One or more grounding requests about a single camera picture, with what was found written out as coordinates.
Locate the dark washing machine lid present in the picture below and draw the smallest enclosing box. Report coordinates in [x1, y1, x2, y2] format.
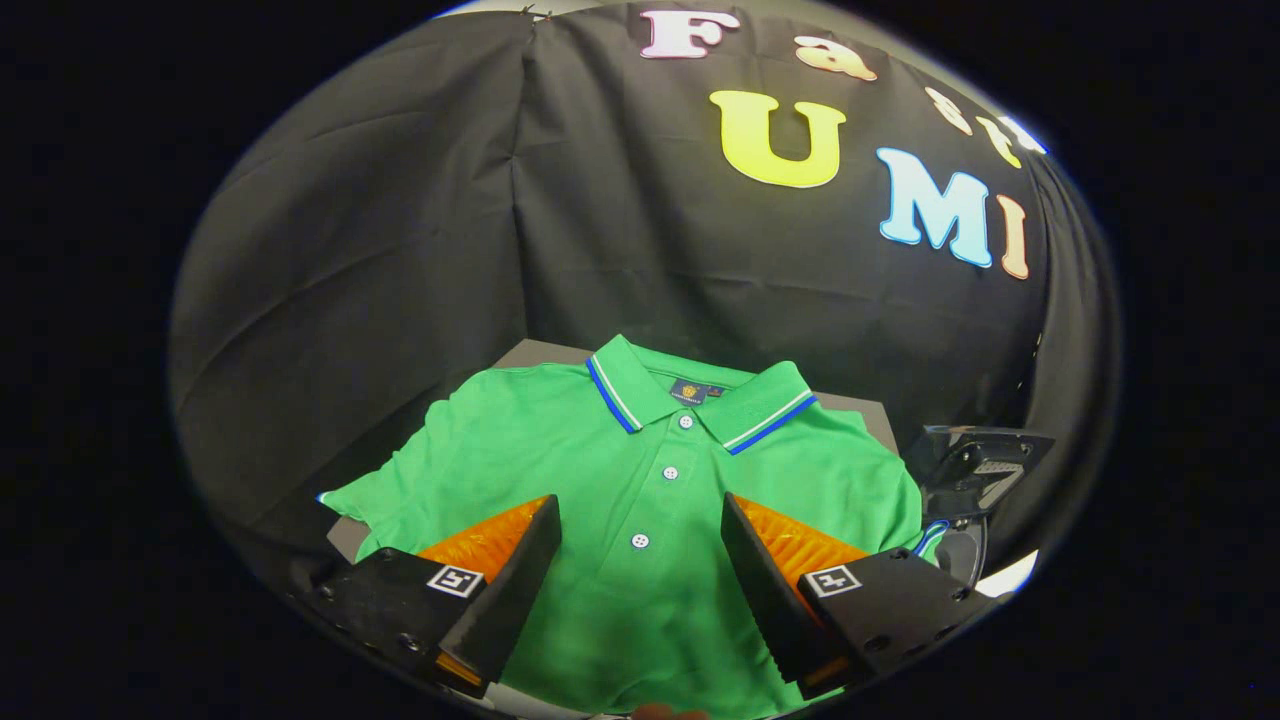
[905, 425, 1056, 523]

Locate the grey cabinet with dark top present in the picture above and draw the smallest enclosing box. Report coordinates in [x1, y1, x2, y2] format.
[325, 338, 901, 563]

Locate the green polo shirt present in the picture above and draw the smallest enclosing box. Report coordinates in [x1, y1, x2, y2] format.
[318, 333, 951, 720]

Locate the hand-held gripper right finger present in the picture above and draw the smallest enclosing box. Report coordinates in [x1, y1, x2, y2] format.
[720, 492, 986, 701]

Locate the black backdrop cloth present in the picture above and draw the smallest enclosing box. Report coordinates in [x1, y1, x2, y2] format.
[168, 0, 1121, 571]

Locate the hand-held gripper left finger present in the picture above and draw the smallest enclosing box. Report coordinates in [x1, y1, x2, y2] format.
[318, 494, 563, 699]

